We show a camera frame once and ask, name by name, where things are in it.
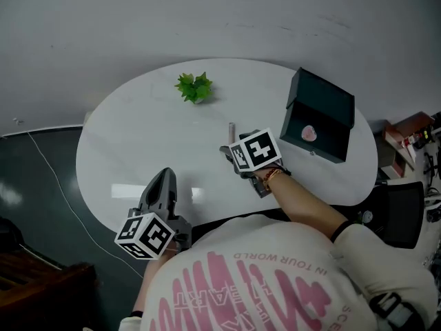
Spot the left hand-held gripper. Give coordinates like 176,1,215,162
114,167,192,261

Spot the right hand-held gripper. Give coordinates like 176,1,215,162
219,128,292,199

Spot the dark green box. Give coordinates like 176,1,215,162
279,67,356,164

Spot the person's left forearm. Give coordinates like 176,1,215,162
132,253,173,315

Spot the person's right forearm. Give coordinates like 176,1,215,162
256,169,351,243

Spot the white kidney-shaped desk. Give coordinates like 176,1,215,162
75,58,379,232

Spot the person's black trouser leg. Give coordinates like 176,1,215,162
191,208,287,245

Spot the small green potted plant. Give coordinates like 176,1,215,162
174,71,214,106

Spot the person's cream printed shirt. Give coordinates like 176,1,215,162
119,215,441,331

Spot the dark wooden furniture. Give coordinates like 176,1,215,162
0,250,101,331

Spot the brown wooden side cabinet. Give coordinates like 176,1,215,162
373,111,437,183

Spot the black mesh office chair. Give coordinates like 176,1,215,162
330,181,426,250

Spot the orange beaded bracelet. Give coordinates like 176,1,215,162
261,168,285,191

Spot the long white floor cable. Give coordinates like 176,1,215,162
25,131,144,279

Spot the black shoulder strap buckle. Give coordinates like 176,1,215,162
369,292,420,331

